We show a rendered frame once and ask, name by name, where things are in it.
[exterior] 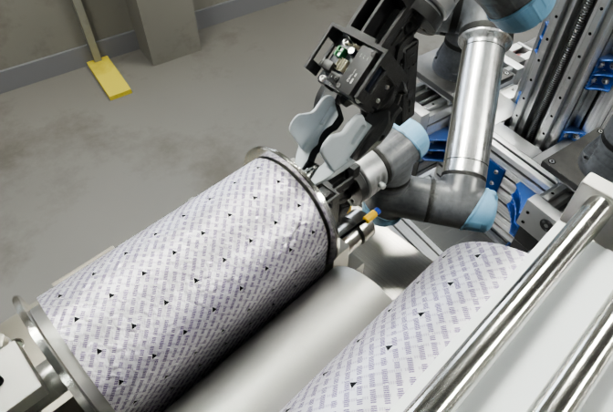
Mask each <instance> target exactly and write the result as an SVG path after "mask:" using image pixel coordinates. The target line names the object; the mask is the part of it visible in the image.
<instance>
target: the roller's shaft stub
mask: <svg viewBox="0 0 613 412"><path fill-rule="evenodd" d="M35 369H36V371H37V372H38V374H39V375H40V377H41V379H42V380H43V382H44V384H45V385H46V387H47V389H48V391H49V394H48V395H46V396H45V397H43V398H42V399H41V400H39V401H38V402H37V403H35V404H34V405H33V406H31V407H30V408H29V409H28V410H26V411H25V412H41V411H42V410H43V409H45V408H46V407H48V406H49V405H50V404H52V403H53V402H54V401H56V400H57V399H58V398H60V397H61V396H63V395H64V394H65V393H67V391H68V389H67V387H66V386H65V384H64V383H63V382H62V380H61V379H60V377H59V376H58V375H57V373H56V371H55V370H54V369H53V367H52V366H51V364H49V362H48V361H47V359H46V360H45V361H43V362H42V363H40V364H39V365H37V366H36V367H35Z"/></svg>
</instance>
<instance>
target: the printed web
mask: <svg viewBox="0 0 613 412"><path fill-rule="evenodd" d="M527 255H528V253H526V252H522V251H520V250H517V249H515V248H512V247H509V246H505V245H502V244H497V243H492V242H463V243H459V244H456V245H454V246H452V247H450V248H449V249H447V250H446V251H444V252H443V253H442V254H441V255H440V256H439V257H438V258H437V259H436V260H435V261H434V262H433V263H432V264H431V265H430V266H429V267H428V268H427V269H426V270H425V271H424V272H422V273H421V274H420V275H419V276H418V277H417V278H416V279H415V280H414V281H413V282H412V283H411V284H410V285H409V286H408V287H407V288H406V289H405V290H404V291H403V292H402V293H401V294H400V295H399V296H398V297H397V298H396V299H395V300H394V301H393V302H392V303H391V304H389V305H388V306H387V307H386V308H385V309H384V310H383V311H382V312H381V313H380V314H379V315H378V316H377V317H376V318H375V319H374V320H373V321H372V322H371V323H370V324H369V325H368V326H367V327H366V328H365V329H364V330H363V331H362V332H361V333H360V334H359V335H357V336H356V337H355V338H354V339H353V340H352V341H351V342H350V343H349V344H348V345H347V346H346V347H345V348H344V349H343V350H342V351H341V352H340V353H339V354H338V355H337V356H336V357H335V358H334V359H333V360H332V361H331V362H330V363H329V364H328V365H327V366H325V367H324V368H323V369H322V370H321V371H320V372H319V373H318V374H317V375H316V376H315V377H314V378H313V379H312V380H311V381H310V382H309V383H308V384H307V385H306V386H305V387H304V388H303V389H302V390H301V391H300V392H299V393H298V394H297V395H296V396H295V397H294V398H292V399H291V400H290V401H289V402H288V403H287V404H286V405H285V406H284V407H283V408H282V409H281V410H280V411H279V412H389V411H390V410H391V408H392V407H393V406H394V405H395V404H396V403H397V402H398V401H399V399H400V398H401V397H402V396H403V395H404V394H405V393H406V391H407V390H408V389H409V388H410V387H411V386H412V385H413V383H414V382H415V381H416V380H417V379H418V378H419V377H420V376H421V374H422V373H423V372H424V371H425V370H426V369H427V368H428V366H429V365H430V364H431V363H432V362H433V361H434V360H435V358H436V357H437V356H438V355H439V354H440V353H441V352H442V350H443V349H444V348H445V347H446V346H447V345H448V344H449V343H450V342H451V340H452V339H453V338H454V337H455V336H456V335H457V334H458V333H459V332H460V331H461V330H462V329H463V327H464V326H465V325H466V324H467V323H468V322H469V321H470V320H471V318H472V317H473V316H474V315H475V314H476V313H477V312H478V310H479V309H480V308H481V307H482V306H483V305H484V304H485V302H486V301H487V300H488V299H489V298H490V297H491V296H492V295H493V293H494V292H495V291H496V290H497V289H498V288H499V286H500V285H501V284H502V283H503V282H504V281H505V280H506V278H507V277H508V276H509V275H510V274H511V273H512V272H513V271H514V269H515V268H516V267H517V266H518V265H519V264H520V263H521V261H522V260H523V259H524V258H525V257H526V256H527ZM326 258H327V231H326V228H325V225H324V223H323V220H322V218H321V216H320V214H319V212H318V210H317V207H316V205H315V204H314V202H313V201H312V200H311V198H310V197H309V195H308V194H307V192H306V191H305V190H304V188H303V187H302V186H301V185H300V184H299V183H298V181H297V180H296V179H295V178H294V177H293V176H292V175H291V174H290V173H288V172H287V171H286V170H285V169H283V168H282V167H281V166H279V165H278V164H276V163H274V162H272V161H271V160H267V159H255V160H252V161H251V162H249V163H248V164H246V165H245V166H243V167H242V168H241V169H239V170H237V171H236V172H234V173H232V174H231V175H229V176H228V177H226V178H225V179H223V180H221V181H219V182H218V183H216V184H214V185H213V186H212V187H211V188H209V189H208V190H206V191H204V192H202V193H201V194H199V195H198V196H196V197H194V198H193V199H191V200H190V201H188V202H186V203H184V204H183V205H182V206H181V207H179V208H178V209H176V210H174V211H172V212H171V213H169V214H168V215H166V216H164V217H163V218H161V219H160V220H158V221H156V222H155V223H153V224H152V225H151V226H149V227H147V228H146V229H144V230H143V231H141V232H139V233H137V234H136V235H134V236H133V237H131V238H130V239H128V240H127V241H125V242H124V243H122V244H121V245H119V246H117V247H116V248H114V249H113V250H111V251H109V252H107V253H106V254H104V255H103V256H101V257H99V258H98V259H97V260H96V261H94V262H93V263H90V264H89V265H87V266H86V267H84V268H83V269H81V270H79V271H78V272H76V273H74V274H73V275H71V276H69V277H68V278H67V279H66V280H64V281H63V282H61V283H59V284H57V285H56V286H54V287H52V288H51V289H49V290H48V291H46V292H45V293H43V294H41V295H39V296H38V297H37V300H38V302H39V303H40V305H41V307H42V308H43V310H44V311H45V313H46V315H47V317H48V318H49V320H50V321H51V323H52V324H53V326H54V327H55V328H56V329H57V331H58V333H59V334H60V336H61V337H62V338H63V340H64V341H65V343H66V344H67V346H68V348H69V349H70V350H71V352H72V353H73V355H74V356H75V358H76V359H77V360H78V361H79V363H80V364H81V366H82V367H83V368H84V370H85V371H86V373H87V374H88V376H89V377H90V378H91V380H92V381H93V383H94V384H95V385H96V387H97V388H98V389H99V391H100V392H101V394H102V395H103V396H104V397H105V398H106V400H107V401H108V402H109V404H110V405H111V406H112V408H113V409H114V410H115V411H116V412H163V411H164V410H166V409H167V408H168V407H169V406H171V405H172V404H173V403H174V402H175V401H176V400H178V399H179V398H180V397H181V396H183V395H184V394H185V393H186V392H187V391H188V390H190V389H191V388H192V387H193V386H194V385H196V384H197V383H198V382H199V381H200V380H202V379H203V378H204V377H205V376H206V375H208V374H209V373H210V372H211V371H212V370H214V369H215V368H216V367H217V366H218V365H220V364H221V363H222V362H223V360H224V359H226V358H227V357H228V356H229V355H231V354H232V353H233V352H234V351H235V350H236V349H238V348H239V347H240V346H241V345H243V344H244V343H245V342H246V341H247V340H248V339H250V338H251V337H252V336H253V335H254V334H256V333H257V332H258V331H259V330H260V329H262V328H263V327H264V326H265V325H266V324H268V323H269V322H270V321H271V320H272V319H274V318H275V317H276V316H277V315H278V314H280V313H281V312H282V311H283V310H284V309H285V308H287V307H288V306H289V305H290V304H291V303H293V302H294V301H295V299H296V298H298V297H299V296H300V295H301V294H303V293H304V292H305V291H306V290H307V289H308V288H310V287H311V286H312V285H313V284H314V283H316V282H317V281H318V280H319V279H320V278H322V277H323V276H324V271H325V264H326Z"/></svg>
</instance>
